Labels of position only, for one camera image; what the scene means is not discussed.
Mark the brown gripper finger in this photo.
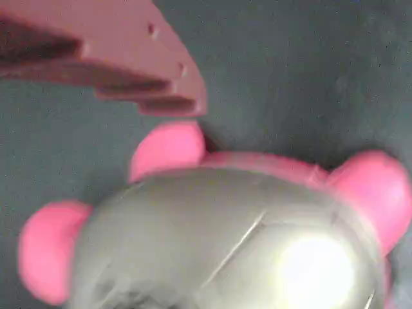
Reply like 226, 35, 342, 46
0, 0, 207, 117

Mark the red turtle toy gold shell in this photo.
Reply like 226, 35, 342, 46
17, 121, 412, 309

